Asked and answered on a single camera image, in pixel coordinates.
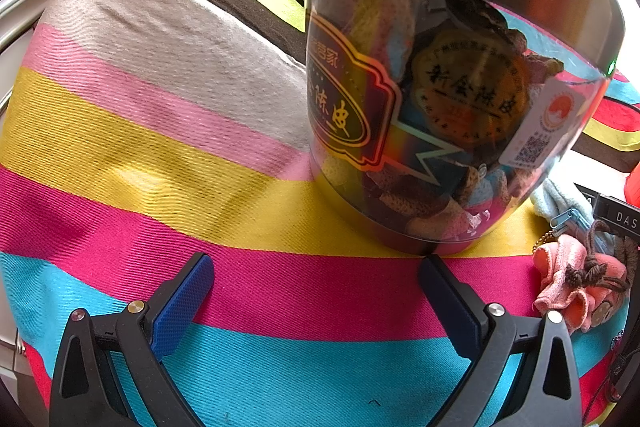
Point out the red thermos jug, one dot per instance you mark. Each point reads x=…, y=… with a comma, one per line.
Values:
x=634, y=187

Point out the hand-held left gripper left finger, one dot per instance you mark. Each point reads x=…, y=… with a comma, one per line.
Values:
x=182, y=302

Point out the colourful striped blanket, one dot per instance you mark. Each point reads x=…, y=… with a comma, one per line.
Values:
x=150, y=157

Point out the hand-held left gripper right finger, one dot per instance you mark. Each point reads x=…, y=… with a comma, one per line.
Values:
x=452, y=302

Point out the clear jar with metal lid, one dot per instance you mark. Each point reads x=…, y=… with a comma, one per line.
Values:
x=450, y=107

